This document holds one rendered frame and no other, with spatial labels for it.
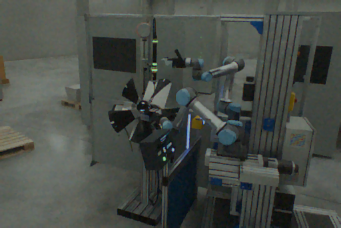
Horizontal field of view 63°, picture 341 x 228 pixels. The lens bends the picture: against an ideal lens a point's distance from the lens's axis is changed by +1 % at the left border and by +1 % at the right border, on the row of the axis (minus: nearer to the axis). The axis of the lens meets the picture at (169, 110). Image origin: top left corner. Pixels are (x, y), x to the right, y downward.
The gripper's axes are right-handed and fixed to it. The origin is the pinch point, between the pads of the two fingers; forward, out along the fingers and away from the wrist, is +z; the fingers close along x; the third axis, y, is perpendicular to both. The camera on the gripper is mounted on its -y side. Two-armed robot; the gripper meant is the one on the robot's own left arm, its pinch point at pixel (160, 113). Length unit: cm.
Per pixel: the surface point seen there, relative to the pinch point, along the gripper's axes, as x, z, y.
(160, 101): -1.0, 38.3, -8.5
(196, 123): 17.9, 7.1, -35.7
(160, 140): -7, -72, 16
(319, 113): 75, 107, -267
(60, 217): 106, 33, 109
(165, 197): 48, -54, 13
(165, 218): 67, -55, 15
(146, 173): 72, 26, 17
